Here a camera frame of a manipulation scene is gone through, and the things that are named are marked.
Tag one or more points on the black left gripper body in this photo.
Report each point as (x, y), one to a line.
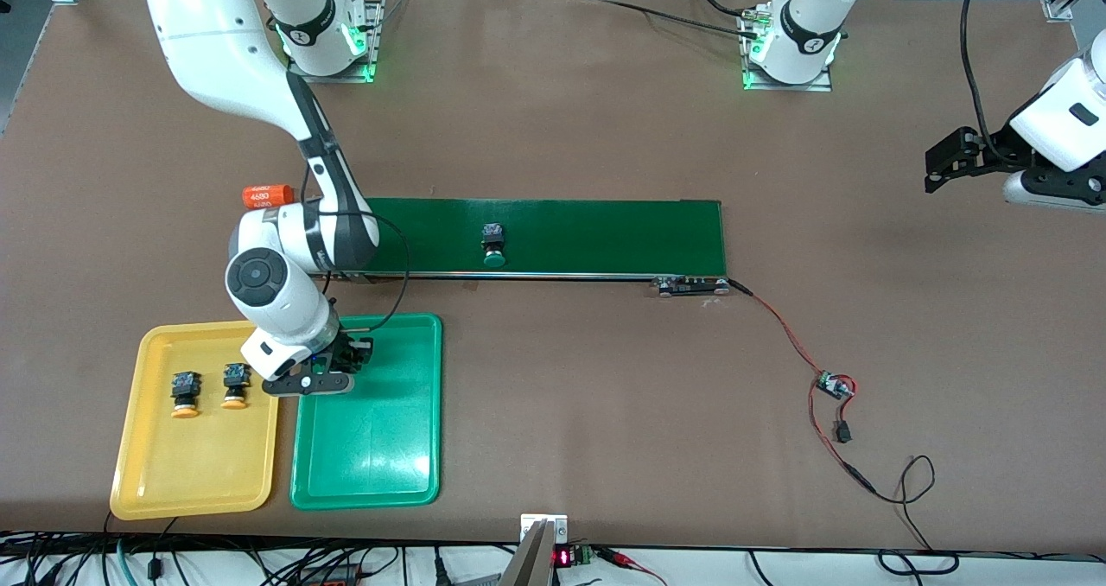
(1001, 148)

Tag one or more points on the yellow push button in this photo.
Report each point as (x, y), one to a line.
(184, 394)
(234, 385)

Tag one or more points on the orange cylindrical battery cell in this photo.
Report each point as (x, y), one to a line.
(266, 196)

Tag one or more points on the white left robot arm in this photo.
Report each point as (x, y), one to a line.
(808, 24)

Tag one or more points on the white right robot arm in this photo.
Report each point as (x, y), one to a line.
(216, 33)

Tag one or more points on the green plastic tray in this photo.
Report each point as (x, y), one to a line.
(371, 439)

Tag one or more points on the yellow plastic tray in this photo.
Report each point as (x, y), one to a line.
(199, 465)

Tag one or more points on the small circuit board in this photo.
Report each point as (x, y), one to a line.
(834, 385)

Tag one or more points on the green conveyor belt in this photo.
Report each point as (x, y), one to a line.
(605, 236)

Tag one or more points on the small black plug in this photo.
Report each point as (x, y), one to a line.
(842, 433)

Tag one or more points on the red digit display module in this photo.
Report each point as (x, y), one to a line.
(563, 557)

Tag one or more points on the red clip lead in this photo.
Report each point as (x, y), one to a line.
(622, 558)

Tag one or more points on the aluminium arm base plate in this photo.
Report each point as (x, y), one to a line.
(786, 87)
(346, 77)

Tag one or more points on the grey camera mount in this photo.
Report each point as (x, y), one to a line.
(540, 551)

